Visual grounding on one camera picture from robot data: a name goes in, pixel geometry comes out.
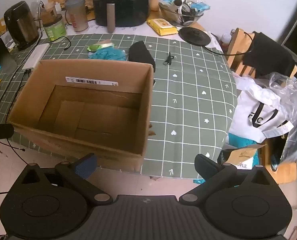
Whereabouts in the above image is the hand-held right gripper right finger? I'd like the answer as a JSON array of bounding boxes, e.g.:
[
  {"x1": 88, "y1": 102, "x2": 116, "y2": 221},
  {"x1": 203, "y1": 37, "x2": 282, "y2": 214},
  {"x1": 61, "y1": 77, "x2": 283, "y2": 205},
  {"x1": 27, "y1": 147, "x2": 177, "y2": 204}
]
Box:
[{"x1": 180, "y1": 154, "x2": 280, "y2": 204}]

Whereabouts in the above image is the brown paper bag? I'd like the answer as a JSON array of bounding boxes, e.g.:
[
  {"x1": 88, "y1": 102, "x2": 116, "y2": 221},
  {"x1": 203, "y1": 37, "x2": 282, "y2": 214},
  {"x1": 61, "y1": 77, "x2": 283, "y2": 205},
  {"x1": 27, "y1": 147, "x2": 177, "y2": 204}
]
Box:
[{"x1": 217, "y1": 144, "x2": 266, "y2": 170}]

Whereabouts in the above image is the black air fryer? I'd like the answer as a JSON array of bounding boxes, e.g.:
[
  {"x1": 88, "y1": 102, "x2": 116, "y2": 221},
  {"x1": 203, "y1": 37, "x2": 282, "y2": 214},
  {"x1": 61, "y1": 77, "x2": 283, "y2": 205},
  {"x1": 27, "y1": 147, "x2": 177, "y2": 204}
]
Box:
[{"x1": 93, "y1": 0, "x2": 149, "y2": 33}]

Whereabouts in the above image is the black kettle base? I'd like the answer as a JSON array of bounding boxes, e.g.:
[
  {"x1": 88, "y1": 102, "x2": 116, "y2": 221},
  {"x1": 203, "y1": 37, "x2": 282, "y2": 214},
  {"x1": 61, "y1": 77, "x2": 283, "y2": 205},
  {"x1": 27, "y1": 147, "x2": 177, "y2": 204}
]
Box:
[{"x1": 178, "y1": 27, "x2": 211, "y2": 47}]

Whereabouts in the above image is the clear plastic bag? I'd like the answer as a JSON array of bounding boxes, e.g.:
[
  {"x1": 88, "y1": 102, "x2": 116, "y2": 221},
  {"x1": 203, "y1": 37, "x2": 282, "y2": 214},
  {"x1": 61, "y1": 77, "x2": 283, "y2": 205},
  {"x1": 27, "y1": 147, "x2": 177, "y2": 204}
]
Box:
[{"x1": 268, "y1": 71, "x2": 297, "y2": 163}]

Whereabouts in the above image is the black device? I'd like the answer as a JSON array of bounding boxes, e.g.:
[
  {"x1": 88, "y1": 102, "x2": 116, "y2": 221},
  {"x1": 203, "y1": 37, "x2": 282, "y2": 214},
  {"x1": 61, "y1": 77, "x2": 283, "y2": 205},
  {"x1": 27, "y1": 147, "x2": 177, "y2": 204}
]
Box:
[{"x1": 0, "y1": 33, "x2": 18, "y2": 72}]

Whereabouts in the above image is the teal fluffy cloth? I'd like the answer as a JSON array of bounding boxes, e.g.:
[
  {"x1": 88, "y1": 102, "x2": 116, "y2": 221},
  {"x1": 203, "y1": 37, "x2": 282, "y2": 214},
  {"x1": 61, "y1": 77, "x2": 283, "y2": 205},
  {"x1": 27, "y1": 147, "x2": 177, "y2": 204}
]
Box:
[{"x1": 89, "y1": 47, "x2": 128, "y2": 61}]

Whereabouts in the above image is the black foam sponge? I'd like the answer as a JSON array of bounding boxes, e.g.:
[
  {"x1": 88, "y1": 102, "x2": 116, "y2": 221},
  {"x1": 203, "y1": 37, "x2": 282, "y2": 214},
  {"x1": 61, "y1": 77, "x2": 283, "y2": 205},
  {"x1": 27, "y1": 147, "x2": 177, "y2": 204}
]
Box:
[{"x1": 129, "y1": 41, "x2": 156, "y2": 72}]

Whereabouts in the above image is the black kettle base cable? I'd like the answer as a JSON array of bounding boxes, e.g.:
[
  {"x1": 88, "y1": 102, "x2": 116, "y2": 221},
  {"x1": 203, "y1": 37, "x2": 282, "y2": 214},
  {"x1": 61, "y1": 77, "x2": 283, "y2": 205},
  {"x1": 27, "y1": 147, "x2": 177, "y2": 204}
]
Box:
[{"x1": 203, "y1": 31, "x2": 255, "y2": 55}]

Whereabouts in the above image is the white power bank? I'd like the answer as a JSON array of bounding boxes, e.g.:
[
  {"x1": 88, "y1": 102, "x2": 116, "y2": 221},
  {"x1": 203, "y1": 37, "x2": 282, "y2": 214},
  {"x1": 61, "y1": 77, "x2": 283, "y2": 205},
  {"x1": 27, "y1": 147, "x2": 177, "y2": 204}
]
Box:
[{"x1": 22, "y1": 43, "x2": 50, "y2": 70}]

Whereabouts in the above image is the green jar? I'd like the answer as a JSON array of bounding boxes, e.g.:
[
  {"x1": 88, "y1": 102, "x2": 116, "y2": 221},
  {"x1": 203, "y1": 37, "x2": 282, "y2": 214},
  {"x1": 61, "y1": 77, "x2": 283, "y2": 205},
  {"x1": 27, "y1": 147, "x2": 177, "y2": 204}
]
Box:
[{"x1": 43, "y1": 14, "x2": 67, "y2": 42}]

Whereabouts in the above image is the large cardboard box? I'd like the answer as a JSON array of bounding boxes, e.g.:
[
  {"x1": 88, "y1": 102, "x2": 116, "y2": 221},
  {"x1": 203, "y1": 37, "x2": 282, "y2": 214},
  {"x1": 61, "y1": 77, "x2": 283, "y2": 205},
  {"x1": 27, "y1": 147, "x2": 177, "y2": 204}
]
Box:
[{"x1": 7, "y1": 59, "x2": 155, "y2": 173}]

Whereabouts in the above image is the grey lid shaker bottle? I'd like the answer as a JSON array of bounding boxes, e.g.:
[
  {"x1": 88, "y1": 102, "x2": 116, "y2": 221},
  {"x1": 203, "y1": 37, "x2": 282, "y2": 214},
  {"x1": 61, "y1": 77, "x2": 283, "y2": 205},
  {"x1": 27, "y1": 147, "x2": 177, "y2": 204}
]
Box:
[{"x1": 65, "y1": 0, "x2": 89, "y2": 32}]

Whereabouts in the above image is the white tablecloth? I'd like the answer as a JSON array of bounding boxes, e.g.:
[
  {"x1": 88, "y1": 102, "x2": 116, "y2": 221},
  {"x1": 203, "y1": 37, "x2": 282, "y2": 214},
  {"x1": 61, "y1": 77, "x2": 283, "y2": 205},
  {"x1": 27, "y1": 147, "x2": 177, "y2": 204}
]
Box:
[{"x1": 64, "y1": 20, "x2": 224, "y2": 55}]

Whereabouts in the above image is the red white spray can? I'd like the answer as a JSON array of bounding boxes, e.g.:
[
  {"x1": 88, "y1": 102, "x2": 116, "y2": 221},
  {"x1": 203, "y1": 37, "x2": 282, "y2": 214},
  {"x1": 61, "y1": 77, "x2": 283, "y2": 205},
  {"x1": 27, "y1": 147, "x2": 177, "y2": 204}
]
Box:
[{"x1": 221, "y1": 29, "x2": 236, "y2": 47}]

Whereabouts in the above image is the white tote bag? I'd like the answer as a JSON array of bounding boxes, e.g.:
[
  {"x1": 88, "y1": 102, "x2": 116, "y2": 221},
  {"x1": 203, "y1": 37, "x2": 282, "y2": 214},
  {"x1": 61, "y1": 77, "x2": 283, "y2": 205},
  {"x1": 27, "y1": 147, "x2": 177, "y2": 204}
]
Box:
[{"x1": 228, "y1": 71, "x2": 294, "y2": 140}]

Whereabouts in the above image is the yellow wipes packet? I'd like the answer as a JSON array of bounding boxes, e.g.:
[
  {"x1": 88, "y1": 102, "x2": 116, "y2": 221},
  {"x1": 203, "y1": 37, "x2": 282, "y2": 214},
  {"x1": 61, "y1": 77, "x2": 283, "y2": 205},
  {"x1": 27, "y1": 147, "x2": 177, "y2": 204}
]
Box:
[{"x1": 147, "y1": 18, "x2": 178, "y2": 36}]

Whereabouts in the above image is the green packet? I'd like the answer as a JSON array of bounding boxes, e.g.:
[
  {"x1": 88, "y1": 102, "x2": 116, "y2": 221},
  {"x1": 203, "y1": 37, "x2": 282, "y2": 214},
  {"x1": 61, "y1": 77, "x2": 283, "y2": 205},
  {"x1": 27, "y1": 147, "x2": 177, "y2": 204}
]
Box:
[{"x1": 87, "y1": 43, "x2": 116, "y2": 52}]

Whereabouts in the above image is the brown wooden container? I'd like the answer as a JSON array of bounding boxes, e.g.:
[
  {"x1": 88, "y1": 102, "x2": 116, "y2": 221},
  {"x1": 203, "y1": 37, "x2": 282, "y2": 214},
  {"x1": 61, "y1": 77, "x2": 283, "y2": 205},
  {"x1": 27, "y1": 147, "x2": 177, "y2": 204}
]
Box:
[{"x1": 42, "y1": 4, "x2": 59, "y2": 22}]

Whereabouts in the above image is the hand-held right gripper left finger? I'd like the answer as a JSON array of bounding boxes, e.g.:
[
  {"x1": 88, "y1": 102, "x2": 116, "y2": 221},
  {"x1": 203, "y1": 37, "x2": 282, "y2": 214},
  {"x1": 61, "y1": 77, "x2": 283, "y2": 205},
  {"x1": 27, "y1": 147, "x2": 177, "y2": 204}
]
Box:
[{"x1": 16, "y1": 153, "x2": 113, "y2": 205}]

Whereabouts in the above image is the black charging cable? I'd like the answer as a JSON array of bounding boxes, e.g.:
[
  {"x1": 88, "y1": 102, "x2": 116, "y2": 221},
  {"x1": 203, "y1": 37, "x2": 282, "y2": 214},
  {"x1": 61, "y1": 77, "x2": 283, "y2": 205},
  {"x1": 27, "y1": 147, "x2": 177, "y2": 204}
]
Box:
[{"x1": 51, "y1": 36, "x2": 71, "y2": 52}]

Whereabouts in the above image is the black electric kettle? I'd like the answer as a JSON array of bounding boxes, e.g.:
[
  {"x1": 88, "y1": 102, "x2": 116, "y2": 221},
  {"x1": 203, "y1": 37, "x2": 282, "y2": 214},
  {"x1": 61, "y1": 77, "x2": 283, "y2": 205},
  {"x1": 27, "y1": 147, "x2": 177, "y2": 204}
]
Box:
[{"x1": 4, "y1": 1, "x2": 40, "y2": 51}]

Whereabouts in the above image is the wooden chair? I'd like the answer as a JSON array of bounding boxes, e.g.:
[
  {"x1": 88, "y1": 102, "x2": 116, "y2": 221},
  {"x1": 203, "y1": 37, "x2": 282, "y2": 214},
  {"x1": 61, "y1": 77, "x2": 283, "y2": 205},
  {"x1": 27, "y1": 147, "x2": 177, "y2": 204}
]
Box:
[{"x1": 226, "y1": 27, "x2": 297, "y2": 80}]

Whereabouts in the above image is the glass bowl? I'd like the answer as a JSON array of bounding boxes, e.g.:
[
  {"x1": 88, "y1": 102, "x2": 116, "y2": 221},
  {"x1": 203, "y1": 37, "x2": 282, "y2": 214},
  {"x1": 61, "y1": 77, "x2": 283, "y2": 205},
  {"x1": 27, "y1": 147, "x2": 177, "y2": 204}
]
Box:
[{"x1": 159, "y1": 0, "x2": 204, "y2": 27}]

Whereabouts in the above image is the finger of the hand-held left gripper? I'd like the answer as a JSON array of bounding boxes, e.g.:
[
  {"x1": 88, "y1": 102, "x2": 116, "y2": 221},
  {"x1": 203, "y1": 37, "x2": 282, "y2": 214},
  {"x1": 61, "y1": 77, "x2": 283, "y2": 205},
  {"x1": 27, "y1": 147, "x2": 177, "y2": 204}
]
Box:
[{"x1": 0, "y1": 124, "x2": 14, "y2": 140}]

